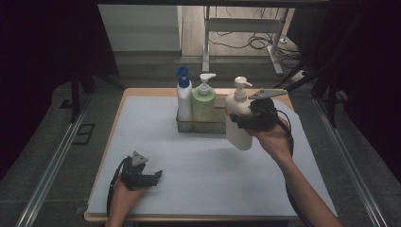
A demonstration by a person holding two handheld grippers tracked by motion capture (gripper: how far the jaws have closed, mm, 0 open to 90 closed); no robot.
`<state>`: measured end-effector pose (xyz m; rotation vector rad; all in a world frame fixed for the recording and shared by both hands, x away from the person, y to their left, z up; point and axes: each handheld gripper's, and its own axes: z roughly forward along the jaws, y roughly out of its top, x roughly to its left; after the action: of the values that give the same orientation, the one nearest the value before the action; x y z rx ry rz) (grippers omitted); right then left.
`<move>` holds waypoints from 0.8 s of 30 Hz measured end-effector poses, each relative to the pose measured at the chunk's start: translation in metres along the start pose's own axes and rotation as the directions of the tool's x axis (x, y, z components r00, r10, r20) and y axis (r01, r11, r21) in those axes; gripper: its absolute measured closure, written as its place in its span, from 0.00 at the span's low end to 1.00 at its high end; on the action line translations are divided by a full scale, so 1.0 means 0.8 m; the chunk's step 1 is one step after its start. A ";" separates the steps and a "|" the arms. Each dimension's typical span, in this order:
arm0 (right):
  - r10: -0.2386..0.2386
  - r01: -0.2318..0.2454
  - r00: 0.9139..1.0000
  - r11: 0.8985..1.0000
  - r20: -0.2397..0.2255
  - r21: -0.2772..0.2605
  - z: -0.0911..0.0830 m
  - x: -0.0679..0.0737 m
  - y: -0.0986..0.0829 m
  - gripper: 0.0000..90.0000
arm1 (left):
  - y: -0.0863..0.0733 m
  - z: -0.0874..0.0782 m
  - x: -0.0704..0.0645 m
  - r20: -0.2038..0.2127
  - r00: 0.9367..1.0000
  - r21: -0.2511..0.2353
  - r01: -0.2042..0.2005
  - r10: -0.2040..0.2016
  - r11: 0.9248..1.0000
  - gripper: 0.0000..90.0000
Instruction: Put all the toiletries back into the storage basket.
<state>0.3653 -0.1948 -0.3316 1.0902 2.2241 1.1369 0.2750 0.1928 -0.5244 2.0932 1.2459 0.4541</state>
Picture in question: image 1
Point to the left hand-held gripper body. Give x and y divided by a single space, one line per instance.
134 175

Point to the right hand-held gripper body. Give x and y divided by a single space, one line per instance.
263 113

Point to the cream pump bottle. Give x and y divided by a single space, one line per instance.
238 135

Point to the metal mesh basket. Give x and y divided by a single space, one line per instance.
217 126

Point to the green pump bottle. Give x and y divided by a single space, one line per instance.
203 107

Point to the white bottle with blue pump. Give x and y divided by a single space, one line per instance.
184 101

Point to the person's left hand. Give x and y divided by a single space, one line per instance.
124 198

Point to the person's right hand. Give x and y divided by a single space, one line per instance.
274 142

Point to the white power strip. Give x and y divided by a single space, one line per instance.
299 75

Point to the black stand leg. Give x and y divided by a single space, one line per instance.
331 104
75 94

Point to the white metal stand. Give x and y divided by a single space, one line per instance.
242 24

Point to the dark curtain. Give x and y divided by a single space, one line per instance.
38 78
369 78

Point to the aluminium rail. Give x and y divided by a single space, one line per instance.
50 167
350 164

